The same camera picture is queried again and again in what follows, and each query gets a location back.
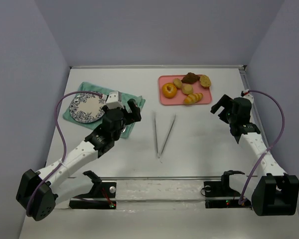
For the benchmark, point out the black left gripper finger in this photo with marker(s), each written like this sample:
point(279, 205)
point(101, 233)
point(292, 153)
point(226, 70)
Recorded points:
point(122, 111)
point(135, 113)

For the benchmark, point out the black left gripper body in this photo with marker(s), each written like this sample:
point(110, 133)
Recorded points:
point(129, 114)

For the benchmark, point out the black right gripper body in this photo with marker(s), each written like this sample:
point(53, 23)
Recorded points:
point(225, 109)

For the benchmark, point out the orange glazed donut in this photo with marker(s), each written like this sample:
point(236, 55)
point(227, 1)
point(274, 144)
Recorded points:
point(169, 90)

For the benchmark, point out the metal tongs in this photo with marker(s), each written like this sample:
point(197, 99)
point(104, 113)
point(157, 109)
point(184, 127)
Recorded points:
point(161, 134)

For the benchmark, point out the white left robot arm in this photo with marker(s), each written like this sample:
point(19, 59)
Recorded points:
point(37, 190)

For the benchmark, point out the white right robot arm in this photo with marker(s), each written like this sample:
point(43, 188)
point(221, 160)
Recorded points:
point(269, 188)

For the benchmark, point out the sliced seeded bread roll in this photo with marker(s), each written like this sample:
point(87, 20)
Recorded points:
point(205, 81)

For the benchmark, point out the dark brown chocolate bread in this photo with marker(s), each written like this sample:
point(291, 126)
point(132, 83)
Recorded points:
point(190, 78)

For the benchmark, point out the blue floral plate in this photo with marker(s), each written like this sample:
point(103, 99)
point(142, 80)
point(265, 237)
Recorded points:
point(87, 110)

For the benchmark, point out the striped croissant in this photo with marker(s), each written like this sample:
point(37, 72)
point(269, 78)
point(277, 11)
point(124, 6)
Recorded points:
point(193, 98)

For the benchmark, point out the pink tray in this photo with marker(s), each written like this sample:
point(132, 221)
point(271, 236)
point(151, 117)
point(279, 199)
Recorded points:
point(180, 96)

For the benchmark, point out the round yellow bun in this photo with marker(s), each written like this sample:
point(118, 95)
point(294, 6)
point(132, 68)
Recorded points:
point(187, 89)

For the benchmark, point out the small round tan bun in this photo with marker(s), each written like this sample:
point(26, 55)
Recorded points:
point(177, 82)

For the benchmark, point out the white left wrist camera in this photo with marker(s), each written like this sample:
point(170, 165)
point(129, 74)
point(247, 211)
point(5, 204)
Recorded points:
point(114, 100)

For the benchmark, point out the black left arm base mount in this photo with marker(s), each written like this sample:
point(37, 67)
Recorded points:
point(101, 196)

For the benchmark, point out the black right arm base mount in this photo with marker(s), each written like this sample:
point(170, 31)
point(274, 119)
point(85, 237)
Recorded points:
point(218, 194)

